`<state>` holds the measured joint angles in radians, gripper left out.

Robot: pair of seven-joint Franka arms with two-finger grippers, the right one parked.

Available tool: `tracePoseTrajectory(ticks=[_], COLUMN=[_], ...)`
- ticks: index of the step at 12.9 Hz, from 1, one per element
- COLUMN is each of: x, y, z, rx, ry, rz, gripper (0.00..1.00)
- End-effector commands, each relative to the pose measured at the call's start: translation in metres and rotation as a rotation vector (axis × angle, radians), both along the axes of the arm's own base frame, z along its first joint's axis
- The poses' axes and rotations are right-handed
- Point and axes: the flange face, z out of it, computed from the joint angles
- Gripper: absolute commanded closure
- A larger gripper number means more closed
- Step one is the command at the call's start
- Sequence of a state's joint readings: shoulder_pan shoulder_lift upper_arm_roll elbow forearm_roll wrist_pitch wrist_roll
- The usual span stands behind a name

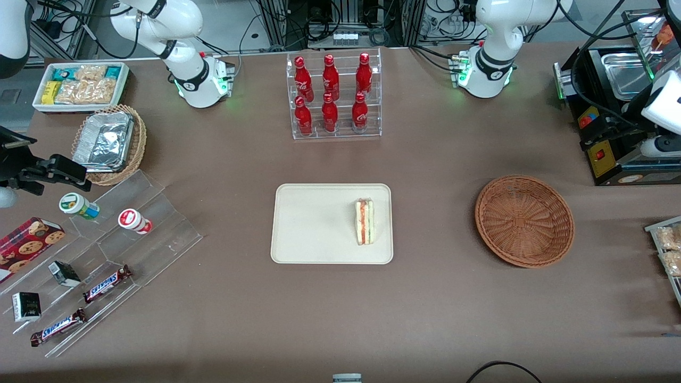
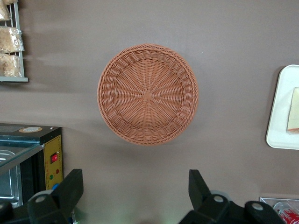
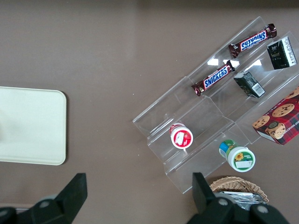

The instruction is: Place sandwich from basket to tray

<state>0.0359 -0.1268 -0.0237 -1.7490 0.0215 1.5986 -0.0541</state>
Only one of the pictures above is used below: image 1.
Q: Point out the brown Snickers bar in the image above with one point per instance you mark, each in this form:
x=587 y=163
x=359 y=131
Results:
x=106 y=283
x=58 y=327

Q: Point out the yellow snack packet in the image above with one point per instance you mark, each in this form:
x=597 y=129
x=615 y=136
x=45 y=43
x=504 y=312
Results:
x=51 y=92

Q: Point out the red plaid cookie box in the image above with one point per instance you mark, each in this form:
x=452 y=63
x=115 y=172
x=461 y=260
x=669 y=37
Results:
x=26 y=244

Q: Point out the triangular sandwich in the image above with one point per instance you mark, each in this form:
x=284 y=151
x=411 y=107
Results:
x=365 y=223

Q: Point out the white cup green label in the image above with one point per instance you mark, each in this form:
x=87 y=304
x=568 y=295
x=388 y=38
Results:
x=77 y=205

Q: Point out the small grey block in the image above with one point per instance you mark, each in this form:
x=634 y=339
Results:
x=347 y=378

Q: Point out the white plastic snack bin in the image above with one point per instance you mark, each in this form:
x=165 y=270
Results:
x=40 y=103

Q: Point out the tray of packaged snacks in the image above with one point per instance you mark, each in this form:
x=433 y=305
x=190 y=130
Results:
x=671 y=287

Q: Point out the black yellow-panel sealing machine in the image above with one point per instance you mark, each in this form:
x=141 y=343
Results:
x=606 y=159

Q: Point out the small light wicker basket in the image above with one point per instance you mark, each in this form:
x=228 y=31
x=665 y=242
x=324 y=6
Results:
x=135 y=149

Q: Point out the round brown wicker basket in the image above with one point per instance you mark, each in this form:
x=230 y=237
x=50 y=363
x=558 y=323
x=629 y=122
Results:
x=524 y=221

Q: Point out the aluminium foil container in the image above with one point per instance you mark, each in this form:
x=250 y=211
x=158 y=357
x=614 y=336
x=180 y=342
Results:
x=104 y=141

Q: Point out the clear acrylic bottle rack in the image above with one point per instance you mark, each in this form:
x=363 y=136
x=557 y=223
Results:
x=335 y=135

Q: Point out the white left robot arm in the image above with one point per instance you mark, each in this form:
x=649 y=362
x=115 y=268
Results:
x=495 y=48

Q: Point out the red cola bottle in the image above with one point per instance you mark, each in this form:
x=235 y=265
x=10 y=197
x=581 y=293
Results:
x=359 y=113
x=364 y=74
x=303 y=117
x=302 y=80
x=330 y=114
x=330 y=78

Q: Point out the small black white carton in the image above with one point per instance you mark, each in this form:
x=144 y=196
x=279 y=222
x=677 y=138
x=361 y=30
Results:
x=26 y=307

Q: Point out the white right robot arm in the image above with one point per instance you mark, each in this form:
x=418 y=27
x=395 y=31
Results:
x=186 y=74

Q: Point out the white power strip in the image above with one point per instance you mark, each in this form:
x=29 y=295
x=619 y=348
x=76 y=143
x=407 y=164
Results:
x=346 y=38

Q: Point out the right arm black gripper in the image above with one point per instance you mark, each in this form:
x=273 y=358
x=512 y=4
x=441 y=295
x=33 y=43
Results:
x=15 y=171

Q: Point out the clear acrylic stepped display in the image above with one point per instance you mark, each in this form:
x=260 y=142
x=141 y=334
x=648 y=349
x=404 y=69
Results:
x=154 y=234

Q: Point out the clear bag of snacks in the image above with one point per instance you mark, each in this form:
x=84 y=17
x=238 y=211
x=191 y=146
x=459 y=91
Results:
x=669 y=238
x=673 y=263

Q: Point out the white cup red label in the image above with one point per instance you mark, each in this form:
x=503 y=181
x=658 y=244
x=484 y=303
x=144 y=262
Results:
x=133 y=220

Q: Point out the clear bag of crackers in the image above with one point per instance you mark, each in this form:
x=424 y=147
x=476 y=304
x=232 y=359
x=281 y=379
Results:
x=90 y=73
x=102 y=90
x=72 y=92

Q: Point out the teal snack packet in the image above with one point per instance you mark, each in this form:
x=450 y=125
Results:
x=113 y=72
x=65 y=73

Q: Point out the cream rectangular plastic tray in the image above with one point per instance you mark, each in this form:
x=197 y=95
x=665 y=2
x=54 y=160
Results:
x=314 y=223

